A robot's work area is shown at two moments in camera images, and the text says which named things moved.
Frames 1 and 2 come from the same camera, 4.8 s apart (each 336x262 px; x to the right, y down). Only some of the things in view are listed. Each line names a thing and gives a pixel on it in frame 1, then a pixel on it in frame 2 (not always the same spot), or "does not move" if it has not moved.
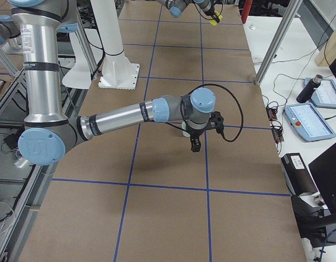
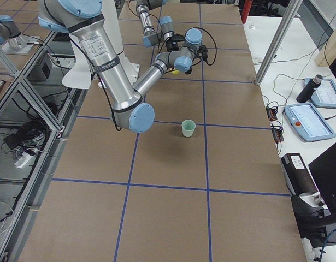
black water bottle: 309,88 does not move
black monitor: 327,171 does not move
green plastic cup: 184,127 does not move
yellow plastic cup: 213,22 → 175,72
